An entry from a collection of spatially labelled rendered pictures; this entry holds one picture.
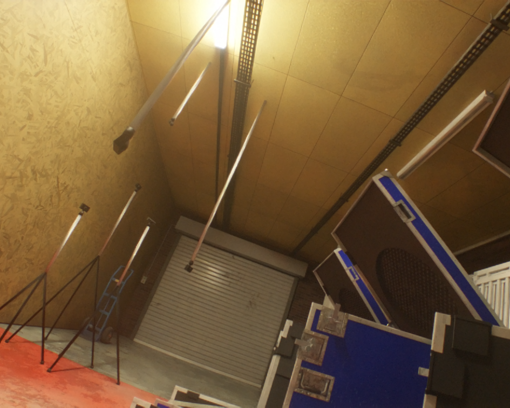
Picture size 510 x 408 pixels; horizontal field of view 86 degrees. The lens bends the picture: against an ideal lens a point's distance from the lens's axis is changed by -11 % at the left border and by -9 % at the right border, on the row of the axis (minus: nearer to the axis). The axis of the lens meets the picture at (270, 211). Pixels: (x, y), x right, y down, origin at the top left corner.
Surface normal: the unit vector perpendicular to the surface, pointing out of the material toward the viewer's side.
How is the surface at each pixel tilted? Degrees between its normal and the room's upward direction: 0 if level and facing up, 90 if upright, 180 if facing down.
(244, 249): 90
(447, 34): 180
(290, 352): 90
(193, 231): 90
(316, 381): 90
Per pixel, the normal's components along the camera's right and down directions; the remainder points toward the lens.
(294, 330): 0.08, -0.42
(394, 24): -0.31, 0.85
